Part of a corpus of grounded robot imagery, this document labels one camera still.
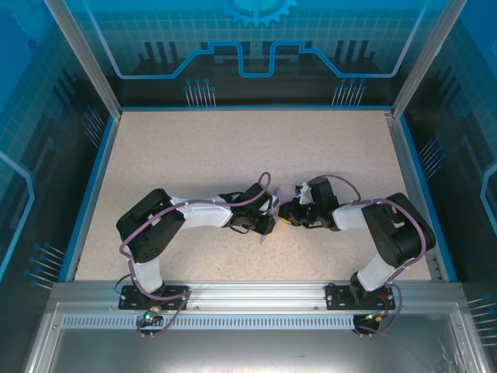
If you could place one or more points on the purple paper sheet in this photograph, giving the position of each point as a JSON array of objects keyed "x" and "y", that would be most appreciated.
[{"x": 264, "y": 238}]

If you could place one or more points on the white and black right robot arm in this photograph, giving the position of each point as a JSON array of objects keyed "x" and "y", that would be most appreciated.
[{"x": 400, "y": 237}]

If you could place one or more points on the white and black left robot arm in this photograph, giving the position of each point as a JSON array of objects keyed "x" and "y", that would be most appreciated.
[{"x": 151, "y": 229}]

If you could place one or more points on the aluminium mounting rail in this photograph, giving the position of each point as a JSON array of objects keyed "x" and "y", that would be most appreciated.
[{"x": 256, "y": 295}]

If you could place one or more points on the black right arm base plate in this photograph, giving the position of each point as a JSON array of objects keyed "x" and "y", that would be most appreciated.
[{"x": 338, "y": 297}]

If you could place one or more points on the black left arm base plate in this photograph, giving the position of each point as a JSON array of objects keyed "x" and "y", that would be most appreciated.
[{"x": 132, "y": 301}]

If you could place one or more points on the aluminium frame post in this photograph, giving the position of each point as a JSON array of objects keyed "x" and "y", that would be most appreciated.
[
  {"x": 427, "y": 58},
  {"x": 89, "y": 62}
]

